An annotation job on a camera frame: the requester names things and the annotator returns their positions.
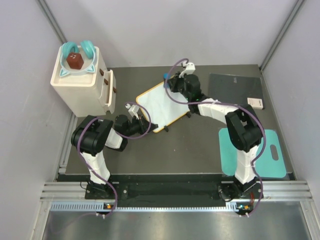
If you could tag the yellow-framed whiteboard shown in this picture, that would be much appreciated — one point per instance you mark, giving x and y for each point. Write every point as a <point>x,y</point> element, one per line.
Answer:
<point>160,108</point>

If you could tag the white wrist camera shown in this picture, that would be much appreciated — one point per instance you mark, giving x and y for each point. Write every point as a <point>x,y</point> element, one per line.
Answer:
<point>188,69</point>
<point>133,110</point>

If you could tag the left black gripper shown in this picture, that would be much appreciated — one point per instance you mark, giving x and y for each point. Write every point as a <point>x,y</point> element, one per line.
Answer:
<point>145,123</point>

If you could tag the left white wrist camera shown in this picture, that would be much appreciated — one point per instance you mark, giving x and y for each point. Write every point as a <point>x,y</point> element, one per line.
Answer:
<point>133,110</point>

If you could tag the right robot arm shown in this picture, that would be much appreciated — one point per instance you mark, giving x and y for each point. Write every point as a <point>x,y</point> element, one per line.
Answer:
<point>243,126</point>

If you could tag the teal cat-ear headphones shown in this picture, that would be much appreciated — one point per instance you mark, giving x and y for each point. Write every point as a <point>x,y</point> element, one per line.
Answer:
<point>88,53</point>

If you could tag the cream drawer cabinet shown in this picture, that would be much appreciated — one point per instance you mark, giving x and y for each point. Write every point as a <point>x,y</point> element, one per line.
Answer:
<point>89,91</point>

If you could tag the brown cube toy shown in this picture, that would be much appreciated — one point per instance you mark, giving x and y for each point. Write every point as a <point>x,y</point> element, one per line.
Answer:
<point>75,60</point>

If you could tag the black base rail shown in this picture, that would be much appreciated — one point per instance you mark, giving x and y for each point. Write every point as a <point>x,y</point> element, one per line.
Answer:
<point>176,190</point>

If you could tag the black notebook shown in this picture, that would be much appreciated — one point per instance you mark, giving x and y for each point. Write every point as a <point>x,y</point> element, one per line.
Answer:
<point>233,89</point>

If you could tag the teal cutting mat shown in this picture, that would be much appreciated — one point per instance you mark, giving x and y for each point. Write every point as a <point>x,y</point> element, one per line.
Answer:
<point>270,165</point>

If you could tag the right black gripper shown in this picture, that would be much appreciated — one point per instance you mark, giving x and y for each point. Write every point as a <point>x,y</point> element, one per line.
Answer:
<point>174,82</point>

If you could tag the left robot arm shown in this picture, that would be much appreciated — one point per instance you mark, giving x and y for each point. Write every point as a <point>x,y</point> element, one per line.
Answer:
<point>93,135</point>

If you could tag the small white card box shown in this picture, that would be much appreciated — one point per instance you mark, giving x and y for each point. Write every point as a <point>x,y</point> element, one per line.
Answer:
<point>256,103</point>

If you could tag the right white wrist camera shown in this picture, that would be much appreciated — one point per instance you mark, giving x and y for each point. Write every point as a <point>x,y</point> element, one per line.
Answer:
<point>188,69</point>

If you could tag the blue bone-shaped eraser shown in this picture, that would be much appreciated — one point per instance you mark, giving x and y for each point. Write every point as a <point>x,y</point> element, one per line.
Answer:
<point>167,81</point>

